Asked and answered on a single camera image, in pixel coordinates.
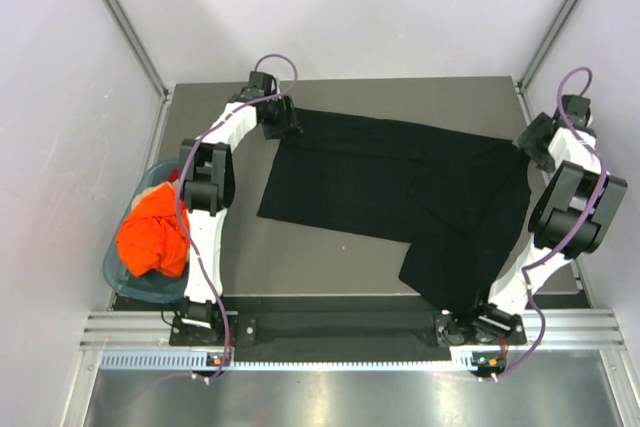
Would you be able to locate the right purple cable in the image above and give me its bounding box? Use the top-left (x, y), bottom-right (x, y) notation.
top-left (492, 67), bottom-right (609, 381)

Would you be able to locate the orange t-shirt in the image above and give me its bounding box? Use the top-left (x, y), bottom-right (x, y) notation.
top-left (116, 186), bottom-right (190, 278)

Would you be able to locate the black t-shirt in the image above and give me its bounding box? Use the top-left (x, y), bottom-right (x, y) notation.
top-left (258, 110), bottom-right (531, 314)

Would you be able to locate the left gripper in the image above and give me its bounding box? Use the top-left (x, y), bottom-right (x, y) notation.
top-left (261, 93), bottom-right (301, 139)

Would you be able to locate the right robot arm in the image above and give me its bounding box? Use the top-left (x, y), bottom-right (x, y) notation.
top-left (434, 94), bottom-right (628, 346)

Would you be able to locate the right corner aluminium post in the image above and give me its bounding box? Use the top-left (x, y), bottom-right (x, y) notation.
top-left (516, 0), bottom-right (582, 94)

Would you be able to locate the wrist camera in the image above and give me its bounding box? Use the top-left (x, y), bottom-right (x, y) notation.
top-left (561, 94), bottom-right (591, 128)
top-left (247, 70), bottom-right (278, 97)

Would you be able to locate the teal plastic basket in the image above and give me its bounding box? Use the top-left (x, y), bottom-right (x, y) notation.
top-left (102, 158), bottom-right (237, 304)

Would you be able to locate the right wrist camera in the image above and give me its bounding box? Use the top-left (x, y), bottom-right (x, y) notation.
top-left (561, 94), bottom-right (591, 128)

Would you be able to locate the purple cable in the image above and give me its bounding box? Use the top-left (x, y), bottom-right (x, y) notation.
top-left (174, 53), bottom-right (300, 383)
top-left (492, 67), bottom-right (609, 381)

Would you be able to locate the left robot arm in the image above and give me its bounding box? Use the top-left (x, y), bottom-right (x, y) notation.
top-left (174, 70), bottom-right (302, 347)

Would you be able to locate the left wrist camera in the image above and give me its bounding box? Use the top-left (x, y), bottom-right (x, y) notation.
top-left (247, 70), bottom-right (278, 97)

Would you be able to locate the corner aluminium post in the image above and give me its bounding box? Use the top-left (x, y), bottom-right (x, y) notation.
top-left (516, 0), bottom-right (582, 94)
top-left (102, 0), bottom-right (169, 98)

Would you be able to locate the left corner aluminium post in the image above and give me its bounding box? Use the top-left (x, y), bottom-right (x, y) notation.
top-left (102, 0), bottom-right (169, 98)

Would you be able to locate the red garment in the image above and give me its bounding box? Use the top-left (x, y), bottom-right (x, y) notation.
top-left (168, 169), bottom-right (180, 183)

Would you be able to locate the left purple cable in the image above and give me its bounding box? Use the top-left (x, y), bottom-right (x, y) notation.
top-left (174, 53), bottom-right (300, 383)

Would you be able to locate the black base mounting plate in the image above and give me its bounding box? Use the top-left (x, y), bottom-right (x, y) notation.
top-left (168, 295), bottom-right (526, 363)

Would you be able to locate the beige garment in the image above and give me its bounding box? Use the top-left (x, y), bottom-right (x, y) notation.
top-left (131, 182), bottom-right (174, 209)

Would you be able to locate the slotted cable duct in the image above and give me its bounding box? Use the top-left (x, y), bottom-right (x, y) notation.
top-left (100, 350), bottom-right (477, 372)

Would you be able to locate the aluminium frame rail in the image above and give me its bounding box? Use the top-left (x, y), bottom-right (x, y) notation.
top-left (80, 309), bottom-right (625, 350)

